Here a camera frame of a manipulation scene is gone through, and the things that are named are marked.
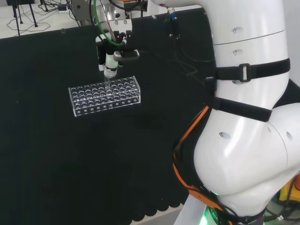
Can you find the grey metal equipment box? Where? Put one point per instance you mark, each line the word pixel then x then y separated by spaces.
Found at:
pixel 82 11

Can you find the clear glass test tube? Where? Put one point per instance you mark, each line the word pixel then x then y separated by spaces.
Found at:
pixel 107 83

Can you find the small clear plastic clip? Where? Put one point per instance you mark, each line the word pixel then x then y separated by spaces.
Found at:
pixel 63 30

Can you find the white power strip with adapter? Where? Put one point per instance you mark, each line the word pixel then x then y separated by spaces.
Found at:
pixel 62 9

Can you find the tall black tripod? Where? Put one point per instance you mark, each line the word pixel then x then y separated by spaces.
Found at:
pixel 17 23

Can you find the clear plastic test tube rack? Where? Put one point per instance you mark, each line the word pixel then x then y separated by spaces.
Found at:
pixel 105 97

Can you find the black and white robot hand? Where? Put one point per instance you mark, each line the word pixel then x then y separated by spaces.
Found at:
pixel 109 62

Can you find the short black tripod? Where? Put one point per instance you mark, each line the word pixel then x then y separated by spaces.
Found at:
pixel 45 5

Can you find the yellow stop button box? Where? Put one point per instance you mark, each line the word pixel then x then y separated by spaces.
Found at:
pixel 287 192

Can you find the black bench cloth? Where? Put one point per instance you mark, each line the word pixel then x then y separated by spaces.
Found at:
pixel 70 152

